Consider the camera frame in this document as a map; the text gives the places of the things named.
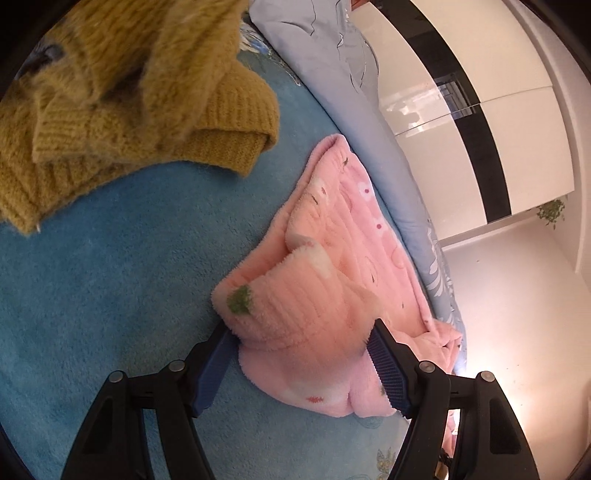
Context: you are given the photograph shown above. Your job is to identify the light blue printed duvet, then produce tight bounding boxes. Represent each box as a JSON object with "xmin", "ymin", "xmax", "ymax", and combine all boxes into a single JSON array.
[{"xmin": 249, "ymin": 0, "xmax": 468, "ymax": 370}]

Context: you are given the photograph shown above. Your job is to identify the mustard knitted sweater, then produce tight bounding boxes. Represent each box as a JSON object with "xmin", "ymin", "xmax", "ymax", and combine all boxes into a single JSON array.
[{"xmin": 0, "ymin": 0, "xmax": 281, "ymax": 239}]

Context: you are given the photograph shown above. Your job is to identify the green hanging plant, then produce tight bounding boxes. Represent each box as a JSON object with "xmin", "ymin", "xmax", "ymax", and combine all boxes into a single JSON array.
[{"xmin": 536, "ymin": 198, "xmax": 568, "ymax": 230}]

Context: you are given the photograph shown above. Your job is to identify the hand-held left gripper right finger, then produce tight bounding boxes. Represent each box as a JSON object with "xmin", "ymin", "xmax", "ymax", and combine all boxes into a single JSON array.
[{"xmin": 366, "ymin": 318, "xmax": 540, "ymax": 480}]

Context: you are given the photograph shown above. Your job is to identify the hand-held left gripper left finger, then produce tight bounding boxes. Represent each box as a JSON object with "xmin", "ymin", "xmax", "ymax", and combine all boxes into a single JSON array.
[{"xmin": 60, "ymin": 322, "xmax": 239, "ymax": 480}]

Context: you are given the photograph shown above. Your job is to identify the blue fleece blanket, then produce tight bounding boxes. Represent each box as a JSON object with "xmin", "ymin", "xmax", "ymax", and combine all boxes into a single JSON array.
[{"xmin": 0, "ymin": 23, "xmax": 437, "ymax": 480}]

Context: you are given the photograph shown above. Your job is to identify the white glossy wardrobe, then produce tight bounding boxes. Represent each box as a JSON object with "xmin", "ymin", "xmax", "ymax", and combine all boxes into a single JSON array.
[{"xmin": 355, "ymin": 0, "xmax": 578, "ymax": 241}]

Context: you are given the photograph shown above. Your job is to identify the pink fleece garment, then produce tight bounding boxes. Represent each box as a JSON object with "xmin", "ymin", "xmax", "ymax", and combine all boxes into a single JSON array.
[{"xmin": 211, "ymin": 134, "xmax": 464, "ymax": 418}]

